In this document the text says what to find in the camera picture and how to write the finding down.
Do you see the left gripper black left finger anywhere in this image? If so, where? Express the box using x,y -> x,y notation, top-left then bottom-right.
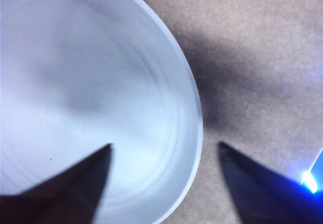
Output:
0,143 -> 114,224

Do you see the blue plate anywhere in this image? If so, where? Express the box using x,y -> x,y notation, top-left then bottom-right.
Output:
0,0 -> 204,224

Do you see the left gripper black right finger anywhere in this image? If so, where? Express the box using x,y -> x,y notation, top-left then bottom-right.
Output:
218,141 -> 323,224

